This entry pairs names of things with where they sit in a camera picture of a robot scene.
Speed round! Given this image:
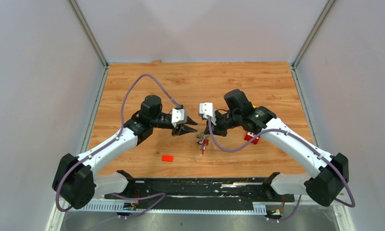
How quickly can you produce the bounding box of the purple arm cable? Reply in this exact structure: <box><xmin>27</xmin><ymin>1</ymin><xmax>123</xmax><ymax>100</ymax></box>
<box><xmin>207</xmin><ymin>116</ymin><xmax>356</xmax><ymax>223</ymax></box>
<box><xmin>55</xmin><ymin>73</ymin><xmax>183</xmax><ymax>220</ymax></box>

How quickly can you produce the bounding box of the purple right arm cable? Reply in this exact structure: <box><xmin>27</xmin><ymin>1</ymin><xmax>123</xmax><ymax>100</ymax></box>
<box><xmin>207</xmin><ymin>116</ymin><xmax>356</xmax><ymax>223</ymax></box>

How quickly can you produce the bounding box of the small orange red block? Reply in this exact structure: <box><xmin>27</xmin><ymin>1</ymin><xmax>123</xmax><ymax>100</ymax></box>
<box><xmin>161</xmin><ymin>155</ymin><xmax>174</xmax><ymax>162</ymax></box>

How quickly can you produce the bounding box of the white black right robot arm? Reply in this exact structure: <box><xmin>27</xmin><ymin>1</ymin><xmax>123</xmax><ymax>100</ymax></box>
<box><xmin>199</xmin><ymin>89</ymin><xmax>356</xmax><ymax>207</ymax></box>

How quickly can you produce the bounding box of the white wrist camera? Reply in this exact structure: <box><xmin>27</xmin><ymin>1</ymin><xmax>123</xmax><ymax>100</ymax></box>
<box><xmin>171</xmin><ymin>108</ymin><xmax>188</xmax><ymax>128</ymax></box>
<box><xmin>199</xmin><ymin>102</ymin><xmax>216</xmax><ymax>125</ymax></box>

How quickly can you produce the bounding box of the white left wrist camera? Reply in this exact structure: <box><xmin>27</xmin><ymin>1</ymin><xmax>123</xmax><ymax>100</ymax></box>
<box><xmin>171</xmin><ymin>108</ymin><xmax>188</xmax><ymax>128</ymax></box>

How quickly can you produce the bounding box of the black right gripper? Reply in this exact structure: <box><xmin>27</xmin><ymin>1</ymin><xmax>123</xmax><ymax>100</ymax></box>
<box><xmin>204</xmin><ymin>111</ymin><xmax>241</xmax><ymax>137</ymax></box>

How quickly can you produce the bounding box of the red tray with white slots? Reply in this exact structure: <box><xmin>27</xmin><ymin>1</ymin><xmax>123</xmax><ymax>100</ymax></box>
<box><xmin>244</xmin><ymin>132</ymin><xmax>260</xmax><ymax>145</ymax></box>

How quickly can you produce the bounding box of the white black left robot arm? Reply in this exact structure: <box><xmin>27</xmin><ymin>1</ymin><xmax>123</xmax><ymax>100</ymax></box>
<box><xmin>52</xmin><ymin>95</ymin><xmax>197</xmax><ymax>212</ymax></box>

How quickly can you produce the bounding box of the metal key organizer red handle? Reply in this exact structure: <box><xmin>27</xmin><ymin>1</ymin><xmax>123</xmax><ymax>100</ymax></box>
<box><xmin>196</xmin><ymin>132</ymin><xmax>210</xmax><ymax>155</ymax></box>

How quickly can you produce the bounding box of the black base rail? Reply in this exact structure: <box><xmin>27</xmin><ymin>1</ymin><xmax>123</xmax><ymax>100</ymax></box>
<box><xmin>104</xmin><ymin>169</ymin><xmax>296</xmax><ymax>211</ymax></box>

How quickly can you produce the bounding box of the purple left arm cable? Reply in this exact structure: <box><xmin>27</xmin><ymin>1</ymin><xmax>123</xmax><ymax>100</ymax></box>
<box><xmin>55</xmin><ymin>73</ymin><xmax>183</xmax><ymax>220</ymax></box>

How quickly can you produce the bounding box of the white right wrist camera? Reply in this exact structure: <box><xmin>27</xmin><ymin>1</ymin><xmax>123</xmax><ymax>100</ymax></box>
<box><xmin>199</xmin><ymin>102</ymin><xmax>216</xmax><ymax>125</ymax></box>

